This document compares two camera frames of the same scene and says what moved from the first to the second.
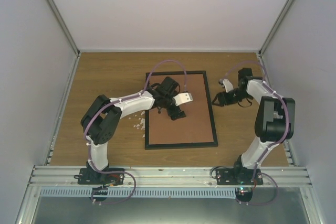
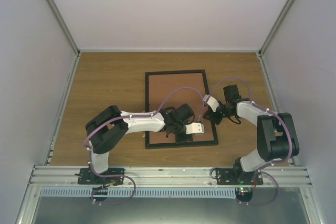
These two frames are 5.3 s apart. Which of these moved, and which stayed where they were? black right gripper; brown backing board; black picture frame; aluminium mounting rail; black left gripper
Moved: black left gripper; black right gripper
Stayed: brown backing board; aluminium mounting rail; black picture frame
